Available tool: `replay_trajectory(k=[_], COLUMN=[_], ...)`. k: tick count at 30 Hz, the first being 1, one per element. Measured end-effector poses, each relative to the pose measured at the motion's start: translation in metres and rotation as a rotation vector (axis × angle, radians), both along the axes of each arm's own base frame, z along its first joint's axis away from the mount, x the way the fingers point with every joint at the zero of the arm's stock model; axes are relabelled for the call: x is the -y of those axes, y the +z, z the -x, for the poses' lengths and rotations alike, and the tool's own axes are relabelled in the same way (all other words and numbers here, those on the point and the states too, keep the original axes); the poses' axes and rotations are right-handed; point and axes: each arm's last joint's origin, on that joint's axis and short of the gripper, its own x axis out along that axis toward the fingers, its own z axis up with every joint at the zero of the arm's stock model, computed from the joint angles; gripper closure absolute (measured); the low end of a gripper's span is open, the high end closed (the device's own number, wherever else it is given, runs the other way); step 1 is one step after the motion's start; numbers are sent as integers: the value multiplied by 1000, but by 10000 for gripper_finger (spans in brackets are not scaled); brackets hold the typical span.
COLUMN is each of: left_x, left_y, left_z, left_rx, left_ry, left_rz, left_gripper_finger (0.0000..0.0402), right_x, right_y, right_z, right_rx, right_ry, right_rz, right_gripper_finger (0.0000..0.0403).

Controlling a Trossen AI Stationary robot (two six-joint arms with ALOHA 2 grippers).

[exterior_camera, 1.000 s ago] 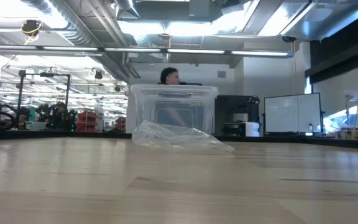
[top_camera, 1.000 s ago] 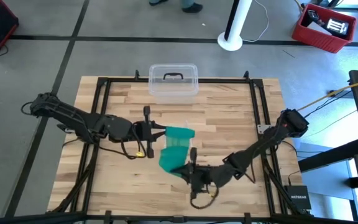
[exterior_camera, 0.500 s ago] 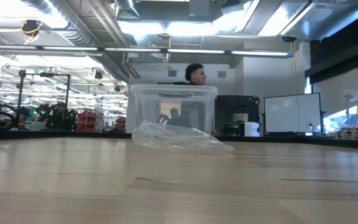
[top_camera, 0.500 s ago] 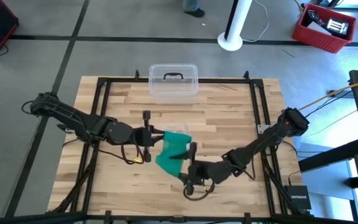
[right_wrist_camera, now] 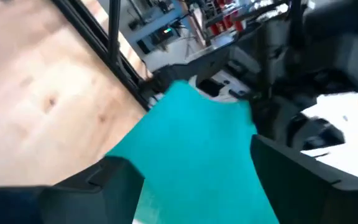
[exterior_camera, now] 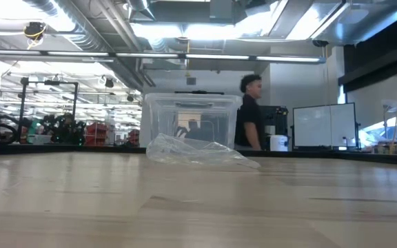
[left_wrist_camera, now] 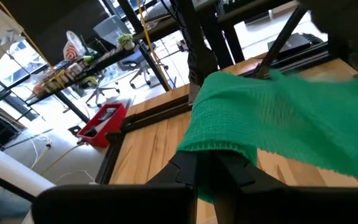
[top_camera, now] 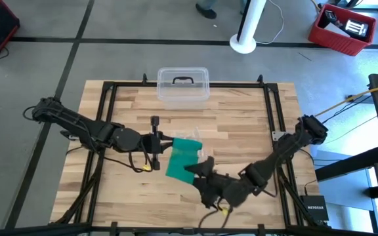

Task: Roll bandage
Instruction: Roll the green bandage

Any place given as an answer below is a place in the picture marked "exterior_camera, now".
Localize clear plastic zip bag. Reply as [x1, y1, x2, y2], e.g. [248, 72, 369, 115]
[145, 133, 263, 170]

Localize clear plastic storage box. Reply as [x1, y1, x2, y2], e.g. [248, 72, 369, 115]
[141, 100, 242, 149]

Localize person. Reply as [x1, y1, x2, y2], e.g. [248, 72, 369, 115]
[233, 73, 265, 152]
[176, 119, 203, 141]

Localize small red storage bins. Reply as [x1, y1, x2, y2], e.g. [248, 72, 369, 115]
[127, 128, 141, 147]

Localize white bucket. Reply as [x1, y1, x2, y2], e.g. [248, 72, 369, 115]
[269, 134, 289, 152]

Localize red storage bin rack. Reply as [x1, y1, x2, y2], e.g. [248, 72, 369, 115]
[83, 121, 110, 147]

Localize whiteboard on stand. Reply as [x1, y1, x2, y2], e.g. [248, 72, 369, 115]
[292, 102, 361, 150]

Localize black background robot rig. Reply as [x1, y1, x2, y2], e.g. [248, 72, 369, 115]
[0, 76, 88, 146]

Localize black 3D printer enclosure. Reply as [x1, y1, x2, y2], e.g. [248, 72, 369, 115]
[259, 105, 289, 151]

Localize black aluminium table frame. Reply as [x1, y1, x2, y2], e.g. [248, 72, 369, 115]
[0, 143, 397, 167]

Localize yellow cable reel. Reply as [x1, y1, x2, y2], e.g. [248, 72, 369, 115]
[23, 21, 48, 50]

